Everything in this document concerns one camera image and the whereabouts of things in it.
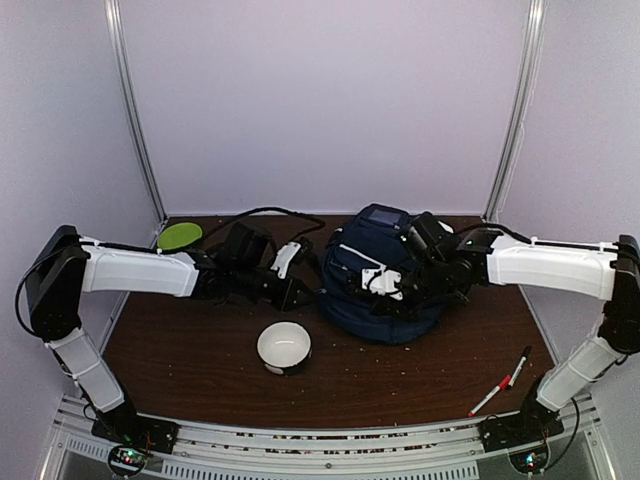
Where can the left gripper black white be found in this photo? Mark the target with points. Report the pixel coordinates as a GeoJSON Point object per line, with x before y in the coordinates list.
{"type": "Point", "coordinates": [285, 300]}

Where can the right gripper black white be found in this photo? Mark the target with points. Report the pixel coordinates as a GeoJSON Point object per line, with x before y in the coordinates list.
{"type": "Point", "coordinates": [384, 303]}

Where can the white black bowl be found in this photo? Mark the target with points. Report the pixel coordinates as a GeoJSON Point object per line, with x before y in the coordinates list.
{"type": "Point", "coordinates": [284, 348]}

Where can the navy blue student backpack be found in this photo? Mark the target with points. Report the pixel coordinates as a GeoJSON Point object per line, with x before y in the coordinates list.
{"type": "Point", "coordinates": [370, 239]}

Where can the red white marker pen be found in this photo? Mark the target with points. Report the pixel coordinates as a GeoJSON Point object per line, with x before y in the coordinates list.
{"type": "Point", "coordinates": [490, 395]}

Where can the black white marker pen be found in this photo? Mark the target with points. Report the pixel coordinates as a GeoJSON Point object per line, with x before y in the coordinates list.
{"type": "Point", "coordinates": [519, 366]}

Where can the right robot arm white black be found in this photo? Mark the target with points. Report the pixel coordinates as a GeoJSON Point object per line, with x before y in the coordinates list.
{"type": "Point", "coordinates": [449, 263]}

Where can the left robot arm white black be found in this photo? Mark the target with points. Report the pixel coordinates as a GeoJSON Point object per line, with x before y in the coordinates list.
{"type": "Point", "coordinates": [71, 265]}

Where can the green plate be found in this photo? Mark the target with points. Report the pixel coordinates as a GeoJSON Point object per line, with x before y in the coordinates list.
{"type": "Point", "coordinates": [179, 236]}

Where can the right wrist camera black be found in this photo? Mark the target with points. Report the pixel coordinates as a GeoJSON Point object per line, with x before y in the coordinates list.
{"type": "Point", "coordinates": [426, 237]}

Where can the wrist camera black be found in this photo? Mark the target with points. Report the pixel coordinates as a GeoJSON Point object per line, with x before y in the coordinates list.
{"type": "Point", "coordinates": [426, 237]}
{"type": "Point", "coordinates": [245, 245]}

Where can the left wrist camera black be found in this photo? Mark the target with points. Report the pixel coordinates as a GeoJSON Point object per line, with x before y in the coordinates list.
{"type": "Point", "coordinates": [245, 245]}

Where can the aluminium front rail frame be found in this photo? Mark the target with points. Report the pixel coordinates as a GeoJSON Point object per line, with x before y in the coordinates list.
{"type": "Point", "coordinates": [441, 450]}

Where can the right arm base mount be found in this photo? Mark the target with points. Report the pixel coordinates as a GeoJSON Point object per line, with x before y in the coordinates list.
{"type": "Point", "coordinates": [525, 434]}

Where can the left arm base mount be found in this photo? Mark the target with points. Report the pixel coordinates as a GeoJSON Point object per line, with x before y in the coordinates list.
{"type": "Point", "coordinates": [136, 438]}

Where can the right aluminium corner post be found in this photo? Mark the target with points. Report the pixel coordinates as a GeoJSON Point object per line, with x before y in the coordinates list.
{"type": "Point", "coordinates": [524, 92]}

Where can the aluminium corner post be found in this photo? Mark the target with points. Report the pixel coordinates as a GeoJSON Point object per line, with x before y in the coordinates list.
{"type": "Point", "coordinates": [118, 41]}
{"type": "Point", "coordinates": [524, 92]}

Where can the left aluminium corner post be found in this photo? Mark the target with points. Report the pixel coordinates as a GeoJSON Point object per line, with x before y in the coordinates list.
{"type": "Point", "coordinates": [118, 41]}

